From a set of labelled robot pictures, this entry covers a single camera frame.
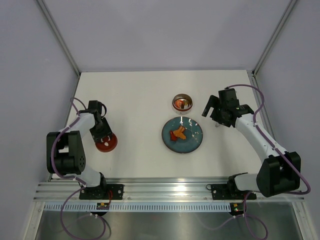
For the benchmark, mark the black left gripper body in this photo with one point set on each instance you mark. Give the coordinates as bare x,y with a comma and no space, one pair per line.
101,130

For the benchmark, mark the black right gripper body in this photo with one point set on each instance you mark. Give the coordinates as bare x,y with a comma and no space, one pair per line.
217,114

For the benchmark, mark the red round lunch box lid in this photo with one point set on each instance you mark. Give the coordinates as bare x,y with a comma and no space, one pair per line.
107,143

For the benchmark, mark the red pink food piece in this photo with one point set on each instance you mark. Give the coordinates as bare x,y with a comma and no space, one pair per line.
179,103

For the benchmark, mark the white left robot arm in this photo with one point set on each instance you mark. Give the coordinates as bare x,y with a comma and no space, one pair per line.
65,154

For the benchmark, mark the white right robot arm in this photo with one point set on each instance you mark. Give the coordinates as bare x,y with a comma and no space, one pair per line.
280,171

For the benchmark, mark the blue floral ceramic plate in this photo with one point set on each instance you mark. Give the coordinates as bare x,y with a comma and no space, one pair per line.
193,132

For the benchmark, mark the orange food piece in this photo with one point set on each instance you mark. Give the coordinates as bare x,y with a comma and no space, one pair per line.
179,133

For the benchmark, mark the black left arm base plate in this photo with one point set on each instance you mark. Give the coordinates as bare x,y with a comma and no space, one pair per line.
111,191

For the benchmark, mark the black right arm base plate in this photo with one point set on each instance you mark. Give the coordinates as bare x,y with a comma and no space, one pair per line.
224,192

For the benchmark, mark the aluminium front rail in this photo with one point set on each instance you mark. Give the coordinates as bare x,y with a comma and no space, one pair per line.
166,189

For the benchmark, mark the white slotted cable duct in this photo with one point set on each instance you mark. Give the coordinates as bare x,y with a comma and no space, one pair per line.
149,207

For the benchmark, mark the right aluminium frame post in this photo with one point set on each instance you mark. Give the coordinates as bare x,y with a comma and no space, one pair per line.
275,35

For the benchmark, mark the aluminium frame post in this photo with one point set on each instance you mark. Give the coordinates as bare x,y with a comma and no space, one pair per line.
44,9
275,35

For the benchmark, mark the left aluminium frame post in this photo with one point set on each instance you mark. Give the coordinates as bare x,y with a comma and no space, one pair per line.
44,9

